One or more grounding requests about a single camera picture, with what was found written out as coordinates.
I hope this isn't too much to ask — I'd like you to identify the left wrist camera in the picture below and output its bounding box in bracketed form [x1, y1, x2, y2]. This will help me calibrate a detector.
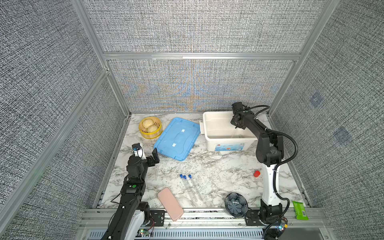
[132, 143, 142, 152]

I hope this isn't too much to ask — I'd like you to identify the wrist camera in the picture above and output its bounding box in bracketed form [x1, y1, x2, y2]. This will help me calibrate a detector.
[232, 102, 244, 114]
[132, 143, 142, 152]

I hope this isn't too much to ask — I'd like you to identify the front steamed bun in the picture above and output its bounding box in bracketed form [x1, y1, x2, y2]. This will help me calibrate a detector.
[148, 125, 159, 133]

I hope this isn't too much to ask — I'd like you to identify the white plastic storage box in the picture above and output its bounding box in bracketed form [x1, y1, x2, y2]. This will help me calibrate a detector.
[200, 111, 258, 152]

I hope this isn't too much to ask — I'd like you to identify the red bottle cap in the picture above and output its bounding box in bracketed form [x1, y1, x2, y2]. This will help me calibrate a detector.
[254, 171, 261, 178]

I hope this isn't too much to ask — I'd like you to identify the green wipes packet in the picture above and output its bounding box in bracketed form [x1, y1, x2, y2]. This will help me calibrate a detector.
[293, 201, 309, 221]

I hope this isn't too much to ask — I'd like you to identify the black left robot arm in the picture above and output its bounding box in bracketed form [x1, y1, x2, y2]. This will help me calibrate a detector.
[102, 144, 160, 240]

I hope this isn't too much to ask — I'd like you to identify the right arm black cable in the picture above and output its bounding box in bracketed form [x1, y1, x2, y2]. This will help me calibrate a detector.
[248, 104, 299, 211]

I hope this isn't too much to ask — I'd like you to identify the steamed bun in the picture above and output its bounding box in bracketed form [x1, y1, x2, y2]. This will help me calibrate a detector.
[148, 125, 159, 133]
[142, 119, 154, 129]

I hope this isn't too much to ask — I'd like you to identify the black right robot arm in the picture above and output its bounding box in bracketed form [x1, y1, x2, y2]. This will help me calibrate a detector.
[231, 102, 284, 225]

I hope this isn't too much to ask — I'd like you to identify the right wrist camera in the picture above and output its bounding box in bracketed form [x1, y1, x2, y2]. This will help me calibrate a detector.
[232, 102, 244, 114]

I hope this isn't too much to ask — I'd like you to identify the yellow bamboo steamer basket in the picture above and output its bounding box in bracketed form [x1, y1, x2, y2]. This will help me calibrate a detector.
[139, 117, 163, 139]

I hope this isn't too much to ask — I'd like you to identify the back steamed bun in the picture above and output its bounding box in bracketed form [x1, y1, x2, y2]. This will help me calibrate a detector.
[142, 119, 154, 129]

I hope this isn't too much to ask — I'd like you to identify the black flower-shaped dish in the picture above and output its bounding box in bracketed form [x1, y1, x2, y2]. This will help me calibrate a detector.
[225, 193, 249, 218]

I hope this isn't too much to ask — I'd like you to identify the blue plastic box lid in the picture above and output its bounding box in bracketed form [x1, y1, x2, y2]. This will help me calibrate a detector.
[154, 117, 201, 162]

